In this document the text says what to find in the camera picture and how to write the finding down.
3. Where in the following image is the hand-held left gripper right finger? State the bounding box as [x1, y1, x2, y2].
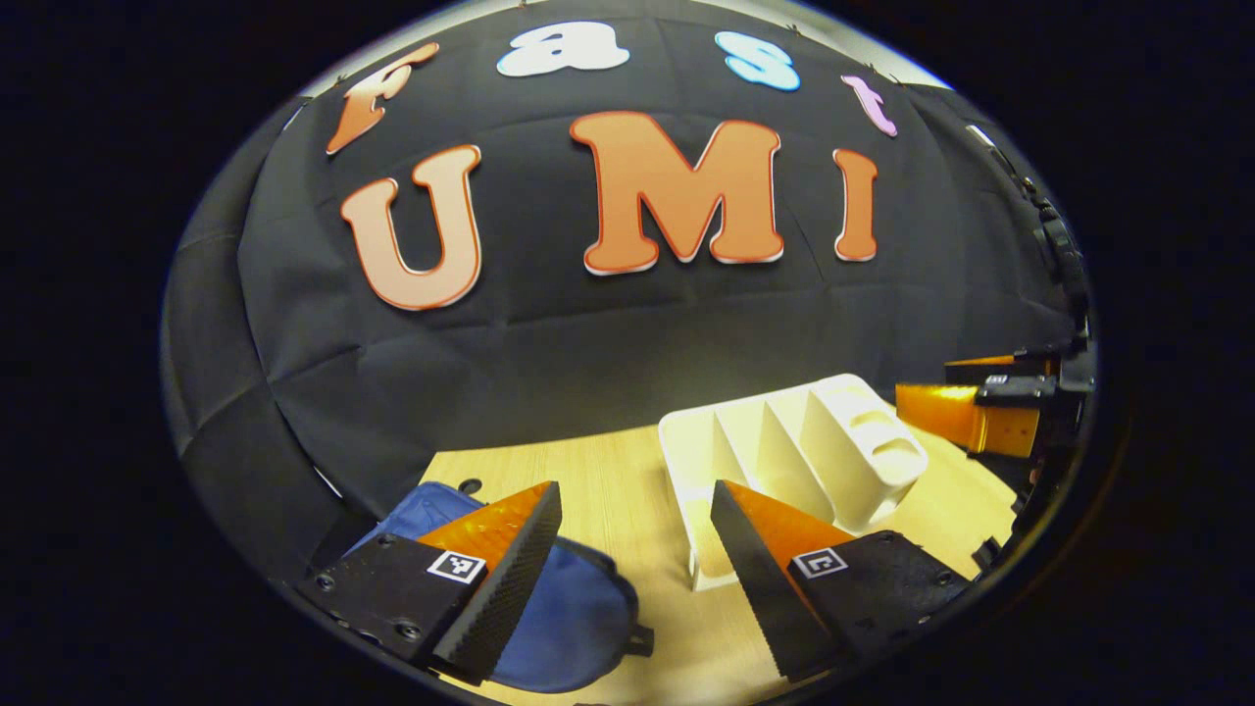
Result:
[710, 478, 973, 683]

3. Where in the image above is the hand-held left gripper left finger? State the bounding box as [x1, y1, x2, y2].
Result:
[294, 479, 565, 686]

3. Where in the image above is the blue schoolbag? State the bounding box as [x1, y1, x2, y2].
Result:
[343, 480, 657, 695]

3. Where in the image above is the cream plastic bookshelf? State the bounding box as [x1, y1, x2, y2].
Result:
[657, 373, 931, 592]

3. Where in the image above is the black backdrop cloth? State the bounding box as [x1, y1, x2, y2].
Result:
[160, 0, 1084, 589]

